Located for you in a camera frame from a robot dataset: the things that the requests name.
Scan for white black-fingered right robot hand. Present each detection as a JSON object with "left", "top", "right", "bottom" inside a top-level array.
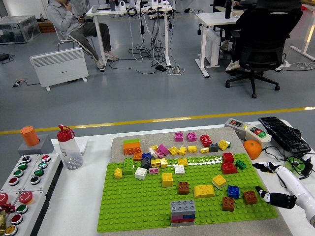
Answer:
[{"left": 252, "top": 161, "right": 315, "bottom": 228}]

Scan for green studded baseplate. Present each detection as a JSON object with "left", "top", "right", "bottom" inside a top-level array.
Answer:
[{"left": 96, "top": 152, "right": 279, "bottom": 234}]

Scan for wide red brick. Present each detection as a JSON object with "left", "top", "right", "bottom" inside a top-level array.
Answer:
[{"left": 220, "top": 161, "right": 239, "bottom": 175}]

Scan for yellow and white brick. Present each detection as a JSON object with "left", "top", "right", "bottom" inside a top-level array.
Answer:
[{"left": 212, "top": 174, "right": 227, "bottom": 190}]

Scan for yellow curved brick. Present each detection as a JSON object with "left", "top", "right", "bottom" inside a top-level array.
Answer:
[{"left": 193, "top": 184, "right": 216, "bottom": 199}]

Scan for grey studded brick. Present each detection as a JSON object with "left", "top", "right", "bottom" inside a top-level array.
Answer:
[{"left": 170, "top": 199, "right": 196, "bottom": 213}]

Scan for red flat brick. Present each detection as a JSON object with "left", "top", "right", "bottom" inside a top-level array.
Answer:
[{"left": 171, "top": 218, "right": 196, "bottom": 224}]

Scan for tall yellow brick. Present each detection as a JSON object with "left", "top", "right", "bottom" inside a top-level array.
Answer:
[{"left": 161, "top": 173, "right": 174, "bottom": 188}]

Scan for magenta sloped brick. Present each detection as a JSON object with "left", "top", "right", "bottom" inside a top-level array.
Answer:
[{"left": 157, "top": 144, "right": 170, "bottom": 156}]

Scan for tall lime green brick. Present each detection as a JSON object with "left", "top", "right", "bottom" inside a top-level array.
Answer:
[{"left": 123, "top": 157, "right": 135, "bottom": 176}]

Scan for large orange brick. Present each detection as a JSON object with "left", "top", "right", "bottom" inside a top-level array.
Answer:
[{"left": 123, "top": 142, "right": 142, "bottom": 156}]

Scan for black power plug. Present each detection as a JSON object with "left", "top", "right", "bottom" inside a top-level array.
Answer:
[{"left": 299, "top": 157, "right": 315, "bottom": 177}]

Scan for black plastic-wrapped device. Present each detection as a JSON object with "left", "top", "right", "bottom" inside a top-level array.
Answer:
[{"left": 258, "top": 116, "right": 312, "bottom": 157}]

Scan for orange fruit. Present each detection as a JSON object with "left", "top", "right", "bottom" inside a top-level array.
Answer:
[{"left": 243, "top": 139, "right": 262, "bottom": 160}]

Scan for grey station red green buttons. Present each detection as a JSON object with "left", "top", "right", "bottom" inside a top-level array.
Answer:
[{"left": 242, "top": 124, "right": 272, "bottom": 149}]

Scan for grey station red black buttons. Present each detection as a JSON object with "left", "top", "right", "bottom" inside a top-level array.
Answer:
[{"left": 224, "top": 118, "right": 249, "bottom": 141}]

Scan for white power strip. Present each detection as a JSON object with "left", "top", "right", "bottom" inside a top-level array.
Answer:
[{"left": 274, "top": 60, "right": 292, "bottom": 72}]

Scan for white desk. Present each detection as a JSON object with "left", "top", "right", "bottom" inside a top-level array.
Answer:
[
  {"left": 194, "top": 12, "right": 252, "bottom": 79},
  {"left": 290, "top": 2, "right": 315, "bottom": 62},
  {"left": 86, "top": 4, "right": 177, "bottom": 72}
]

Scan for black office chair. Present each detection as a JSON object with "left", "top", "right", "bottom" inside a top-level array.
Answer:
[{"left": 224, "top": 4, "right": 304, "bottom": 99}]

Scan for white ribbed panel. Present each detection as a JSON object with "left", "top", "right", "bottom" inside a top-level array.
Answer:
[{"left": 203, "top": 29, "right": 221, "bottom": 69}]

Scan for white floor adapter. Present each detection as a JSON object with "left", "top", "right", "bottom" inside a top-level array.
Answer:
[{"left": 168, "top": 65, "right": 186, "bottom": 76}]

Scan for person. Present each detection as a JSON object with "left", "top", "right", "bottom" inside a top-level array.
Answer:
[
  {"left": 46, "top": 0, "right": 119, "bottom": 70},
  {"left": 221, "top": 0, "right": 304, "bottom": 72}
]

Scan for black bottle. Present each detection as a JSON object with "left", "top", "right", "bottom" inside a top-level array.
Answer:
[{"left": 224, "top": 0, "right": 233, "bottom": 20}]

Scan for clear bottle red cap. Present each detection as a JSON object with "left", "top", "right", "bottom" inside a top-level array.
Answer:
[{"left": 57, "top": 124, "right": 84, "bottom": 171}]

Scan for white box with green buttons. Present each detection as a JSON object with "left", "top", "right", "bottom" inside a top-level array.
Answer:
[
  {"left": 21, "top": 153, "right": 64, "bottom": 197},
  {"left": 0, "top": 154, "right": 41, "bottom": 193}
]

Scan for grey block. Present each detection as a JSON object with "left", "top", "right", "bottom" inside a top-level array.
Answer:
[{"left": 17, "top": 134, "right": 55, "bottom": 156}]

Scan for white box with mushroom button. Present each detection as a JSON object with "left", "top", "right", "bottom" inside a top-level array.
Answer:
[
  {"left": 0, "top": 191, "right": 21, "bottom": 217},
  {"left": 4, "top": 190, "right": 51, "bottom": 236}
]

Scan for white panel heater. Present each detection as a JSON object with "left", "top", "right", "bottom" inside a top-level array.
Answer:
[{"left": 29, "top": 47, "right": 90, "bottom": 92}]

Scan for orange cylinder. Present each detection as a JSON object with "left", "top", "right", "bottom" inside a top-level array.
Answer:
[{"left": 20, "top": 125, "right": 41, "bottom": 148}]

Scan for white chair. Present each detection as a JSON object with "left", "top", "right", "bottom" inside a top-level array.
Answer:
[{"left": 53, "top": 23, "right": 98, "bottom": 52}]

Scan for brass fitting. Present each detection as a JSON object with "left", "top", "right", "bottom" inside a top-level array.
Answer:
[{"left": 0, "top": 210, "right": 8, "bottom": 236}]

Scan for floor socket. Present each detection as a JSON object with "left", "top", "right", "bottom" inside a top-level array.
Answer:
[{"left": 12, "top": 78, "right": 28, "bottom": 89}]

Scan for wooden crate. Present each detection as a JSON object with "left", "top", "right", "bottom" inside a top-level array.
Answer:
[{"left": 37, "top": 21, "right": 56, "bottom": 33}]

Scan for black cable bundle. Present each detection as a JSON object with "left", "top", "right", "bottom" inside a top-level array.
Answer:
[{"left": 126, "top": 7, "right": 178, "bottom": 74}]

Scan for white switch plate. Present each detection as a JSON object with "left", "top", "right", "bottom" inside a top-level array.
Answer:
[{"left": 73, "top": 137, "right": 89, "bottom": 155}]

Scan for red valve handle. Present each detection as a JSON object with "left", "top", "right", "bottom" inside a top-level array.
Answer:
[{"left": 0, "top": 202, "right": 16, "bottom": 214}]

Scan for black floor cables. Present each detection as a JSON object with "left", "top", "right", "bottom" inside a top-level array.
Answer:
[{"left": 0, "top": 52, "right": 16, "bottom": 65}]

